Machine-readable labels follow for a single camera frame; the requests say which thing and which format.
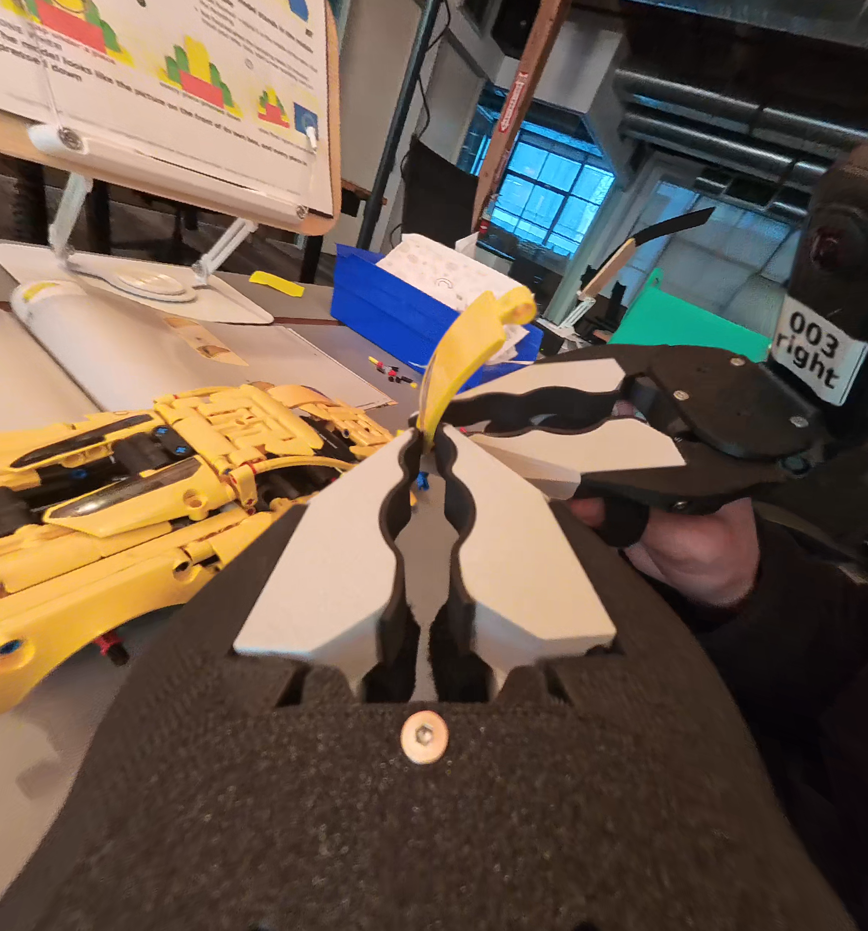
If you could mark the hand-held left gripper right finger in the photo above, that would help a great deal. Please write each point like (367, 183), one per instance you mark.
(536, 582)

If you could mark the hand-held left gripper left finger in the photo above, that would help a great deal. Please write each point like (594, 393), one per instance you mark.
(325, 582)

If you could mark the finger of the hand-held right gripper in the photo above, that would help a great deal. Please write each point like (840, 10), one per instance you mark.
(565, 378)
(608, 451)

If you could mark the yellow curved panel piece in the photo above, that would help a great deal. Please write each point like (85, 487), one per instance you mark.
(470, 342)

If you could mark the person's right forearm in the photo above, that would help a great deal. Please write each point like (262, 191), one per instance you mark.
(805, 618)

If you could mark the grey desk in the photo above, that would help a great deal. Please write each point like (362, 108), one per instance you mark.
(12, 800)

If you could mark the person's right hand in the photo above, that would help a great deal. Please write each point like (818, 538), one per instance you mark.
(696, 553)

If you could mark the white patterned paper bag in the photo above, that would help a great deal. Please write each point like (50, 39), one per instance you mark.
(434, 269)

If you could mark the small cluster of brick pins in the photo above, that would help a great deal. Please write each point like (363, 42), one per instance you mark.
(390, 372)

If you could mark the yellow toy brick car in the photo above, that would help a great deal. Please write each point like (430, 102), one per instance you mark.
(237, 422)

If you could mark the gridded window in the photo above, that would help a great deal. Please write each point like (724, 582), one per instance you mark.
(550, 189)

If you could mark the blue plastic bin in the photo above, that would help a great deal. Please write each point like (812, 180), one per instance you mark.
(383, 313)

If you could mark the black monitor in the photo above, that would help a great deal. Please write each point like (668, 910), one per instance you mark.
(438, 196)

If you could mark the yellow tape strip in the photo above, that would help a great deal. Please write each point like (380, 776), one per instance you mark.
(278, 284)

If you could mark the black metal pole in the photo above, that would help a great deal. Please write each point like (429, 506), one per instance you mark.
(405, 109)

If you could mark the open instruction booklet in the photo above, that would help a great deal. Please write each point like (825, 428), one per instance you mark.
(114, 349)

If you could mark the dark fleece-lined jacket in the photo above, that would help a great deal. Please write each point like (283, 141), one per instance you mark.
(856, 764)

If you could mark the printed instruction sheet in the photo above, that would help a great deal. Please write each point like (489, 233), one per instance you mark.
(150, 109)

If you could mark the wooden post with red label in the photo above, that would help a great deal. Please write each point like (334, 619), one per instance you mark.
(521, 87)

